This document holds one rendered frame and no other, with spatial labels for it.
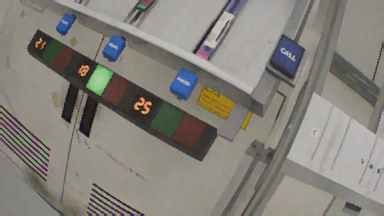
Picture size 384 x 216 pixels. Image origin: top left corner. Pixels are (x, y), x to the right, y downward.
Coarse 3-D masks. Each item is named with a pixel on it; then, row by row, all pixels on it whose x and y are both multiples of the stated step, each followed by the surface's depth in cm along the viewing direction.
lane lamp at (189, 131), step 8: (184, 120) 124; (192, 120) 124; (184, 128) 124; (192, 128) 124; (200, 128) 124; (176, 136) 124; (184, 136) 124; (192, 136) 124; (184, 144) 124; (192, 144) 123
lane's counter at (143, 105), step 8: (136, 96) 126; (144, 96) 125; (152, 96) 125; (136, 104) 125; (144, 104) 125; (152, 104) 125; (136, 112) 125; (144, 112) 125; (152, 112) 125; (144, 120) 125
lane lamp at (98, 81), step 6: (102, 66) 127; (96, 72) 127; (102, 72) 127; (108, 72) 127; (90, 78) 127; (96, 78) 127; (102, 78) 126; (108, 78) 126; (90, 84) 126; (96, 84) 126; (102, 84) 126; (96, 90) 126; (102, 90) 126
